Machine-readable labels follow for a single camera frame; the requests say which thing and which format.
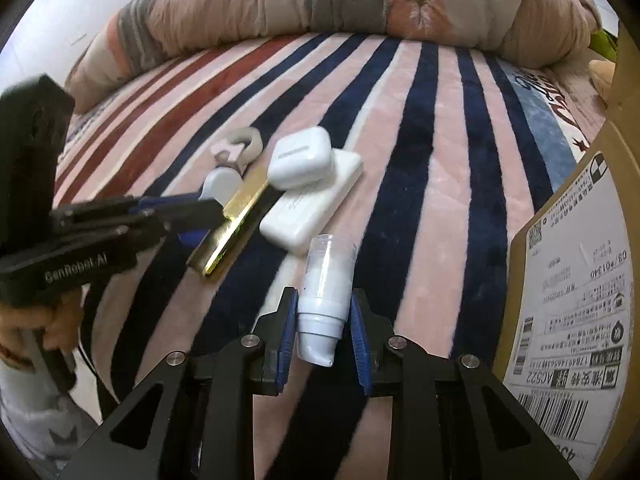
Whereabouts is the gold metal bar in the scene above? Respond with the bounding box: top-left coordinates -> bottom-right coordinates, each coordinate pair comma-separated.
186,164 -> 273,278

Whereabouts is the green plush leaf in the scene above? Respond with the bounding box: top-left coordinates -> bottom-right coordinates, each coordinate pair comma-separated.
591,27 -> 621,61

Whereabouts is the white power bank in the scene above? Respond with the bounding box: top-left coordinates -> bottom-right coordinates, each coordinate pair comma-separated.
258,149 -> 364,255

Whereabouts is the white earbuds case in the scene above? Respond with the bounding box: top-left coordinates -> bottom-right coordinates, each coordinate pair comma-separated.
266,126 -> 335,191

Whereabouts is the printed blue bed sheet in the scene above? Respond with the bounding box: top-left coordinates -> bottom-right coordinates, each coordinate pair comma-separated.
500,62 -> 608,196

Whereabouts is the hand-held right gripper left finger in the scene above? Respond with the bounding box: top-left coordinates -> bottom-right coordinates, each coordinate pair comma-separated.
52,286 -> 301,480

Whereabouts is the cardboard box with shipping label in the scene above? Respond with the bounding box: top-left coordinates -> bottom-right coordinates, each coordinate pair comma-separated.
492,20 -> 640,480

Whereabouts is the black cable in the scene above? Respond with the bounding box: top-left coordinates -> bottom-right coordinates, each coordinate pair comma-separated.
74,345 -> 118,403

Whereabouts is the tan plush toy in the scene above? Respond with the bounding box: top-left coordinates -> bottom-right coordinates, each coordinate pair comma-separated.
587,57 -> 620,102

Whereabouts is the striped plush blanket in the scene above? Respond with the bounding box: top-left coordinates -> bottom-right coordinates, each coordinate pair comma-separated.
52,32 -> 608,480

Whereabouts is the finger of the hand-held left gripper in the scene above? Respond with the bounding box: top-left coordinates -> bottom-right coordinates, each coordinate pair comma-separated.
50,224 -> 213,258
50,196 -> 225,228

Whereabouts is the pink grey quilt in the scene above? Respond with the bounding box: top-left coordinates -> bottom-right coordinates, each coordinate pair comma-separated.
65,0 -> 603,113

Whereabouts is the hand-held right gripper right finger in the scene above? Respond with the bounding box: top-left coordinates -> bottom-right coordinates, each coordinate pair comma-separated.
350,290 -> 582,480

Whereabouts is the person's left forearm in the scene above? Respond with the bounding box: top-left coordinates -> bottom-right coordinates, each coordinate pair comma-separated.
0,352 -> 103,480

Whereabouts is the white pump bottle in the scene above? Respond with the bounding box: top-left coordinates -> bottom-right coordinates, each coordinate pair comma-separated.
296,234 -> 358,368

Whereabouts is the small white round gadget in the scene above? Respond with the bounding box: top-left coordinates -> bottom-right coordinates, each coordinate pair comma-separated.
199,167 -> 243,207

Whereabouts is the person's left hand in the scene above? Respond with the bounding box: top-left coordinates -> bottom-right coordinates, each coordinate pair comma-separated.
0,304 -> 77,362

